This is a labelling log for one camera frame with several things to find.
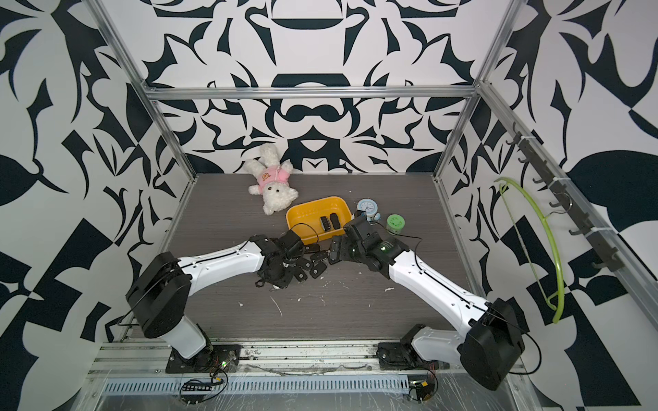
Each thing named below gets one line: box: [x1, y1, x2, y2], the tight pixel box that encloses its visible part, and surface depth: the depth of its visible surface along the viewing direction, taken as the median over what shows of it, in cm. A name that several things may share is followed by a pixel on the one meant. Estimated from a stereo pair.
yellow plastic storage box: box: [286, 196, 353, 245], surface depth 106 cm
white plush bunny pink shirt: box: [243, 142, 300, 216], surface depth 110 cm
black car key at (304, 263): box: [296, 256, 313, 270], surface depth 93 cm
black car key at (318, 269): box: [309, 261, 328, 280], surface depth 93 cm
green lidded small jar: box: [386, 214, 406, 235], surface depth 101 cm
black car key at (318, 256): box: [310, 250, 329, 264], surface depth 96 cm
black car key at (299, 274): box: [291, 266, 308, 284], surface depth 91 cm
